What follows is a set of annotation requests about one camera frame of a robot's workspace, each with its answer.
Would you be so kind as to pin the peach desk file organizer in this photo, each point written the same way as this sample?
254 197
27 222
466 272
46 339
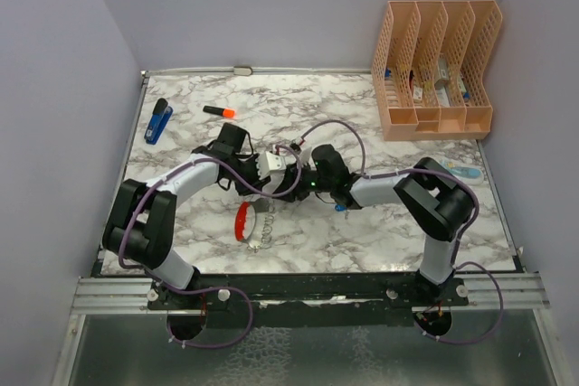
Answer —
429 65

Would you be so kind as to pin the light blue packaged item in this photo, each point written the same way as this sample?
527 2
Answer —
469 174

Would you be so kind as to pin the blue stapler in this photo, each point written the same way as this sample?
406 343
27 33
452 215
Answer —
160 116

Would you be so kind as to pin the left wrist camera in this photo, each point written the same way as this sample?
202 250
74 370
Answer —
268 163

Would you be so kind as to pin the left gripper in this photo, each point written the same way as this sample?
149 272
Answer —
270 180

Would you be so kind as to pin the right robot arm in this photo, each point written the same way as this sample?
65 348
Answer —
440 204

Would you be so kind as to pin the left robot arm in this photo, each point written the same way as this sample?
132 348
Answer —
140 226

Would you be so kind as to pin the blue tagged key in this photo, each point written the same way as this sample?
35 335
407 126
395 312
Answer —
343 210

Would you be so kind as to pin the orange black highlighter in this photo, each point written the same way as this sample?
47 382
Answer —
219 112

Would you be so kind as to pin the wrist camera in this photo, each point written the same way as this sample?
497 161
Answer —
302 152
268 163

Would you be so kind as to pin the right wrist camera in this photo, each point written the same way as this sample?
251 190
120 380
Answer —
302 152

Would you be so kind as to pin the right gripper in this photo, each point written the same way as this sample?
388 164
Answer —
291 190

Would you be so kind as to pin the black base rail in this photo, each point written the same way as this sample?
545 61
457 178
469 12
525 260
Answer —
308 300

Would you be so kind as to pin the red handled keyring with rings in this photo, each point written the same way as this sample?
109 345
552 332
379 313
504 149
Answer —
253 224

